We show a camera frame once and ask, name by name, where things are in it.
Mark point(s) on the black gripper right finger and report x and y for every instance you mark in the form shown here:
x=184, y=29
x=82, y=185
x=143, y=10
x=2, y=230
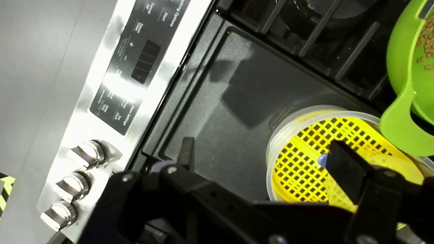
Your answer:
x=379, y=208

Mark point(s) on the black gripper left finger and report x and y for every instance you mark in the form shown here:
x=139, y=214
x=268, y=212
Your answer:
x=135, y=212

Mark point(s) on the yellow strainer bowl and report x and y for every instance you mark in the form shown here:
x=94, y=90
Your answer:
x=302, y=154

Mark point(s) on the green plastic bowl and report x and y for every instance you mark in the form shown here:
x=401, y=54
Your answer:
x=401, y=69

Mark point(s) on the silver stove knob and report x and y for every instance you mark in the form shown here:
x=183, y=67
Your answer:
x=88, y=154
x=58, y=215
x=71, y=185

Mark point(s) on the black stove top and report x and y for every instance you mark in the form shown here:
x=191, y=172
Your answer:
x=225, y=136

